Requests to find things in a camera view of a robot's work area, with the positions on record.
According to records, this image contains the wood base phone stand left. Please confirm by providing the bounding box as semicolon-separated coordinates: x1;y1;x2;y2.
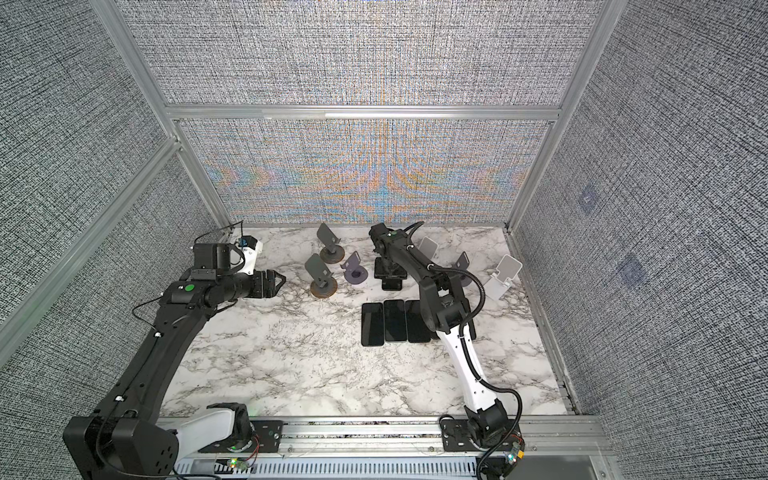
304;253;338;299

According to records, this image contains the purple base phone stand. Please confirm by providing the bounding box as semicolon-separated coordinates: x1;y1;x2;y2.
341;251;368;285
452;251;472;287

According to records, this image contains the white phone stand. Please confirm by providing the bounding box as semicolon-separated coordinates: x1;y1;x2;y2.
417;237;439;260
484;255;523;301

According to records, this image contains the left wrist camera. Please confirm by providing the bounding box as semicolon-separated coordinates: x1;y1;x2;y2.
189;235;263;280

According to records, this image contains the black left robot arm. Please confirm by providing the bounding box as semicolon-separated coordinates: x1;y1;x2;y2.
63;270;286;479

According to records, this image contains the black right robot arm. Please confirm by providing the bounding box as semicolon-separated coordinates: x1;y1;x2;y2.
369;223;509;449

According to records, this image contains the black phone white stripe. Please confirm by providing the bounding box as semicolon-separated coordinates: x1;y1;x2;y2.
381;278;403;291

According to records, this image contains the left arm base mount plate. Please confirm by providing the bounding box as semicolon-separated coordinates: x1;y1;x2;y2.
199;420;285;455

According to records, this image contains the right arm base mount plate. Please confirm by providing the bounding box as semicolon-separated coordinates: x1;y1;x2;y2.
438;415;525;454

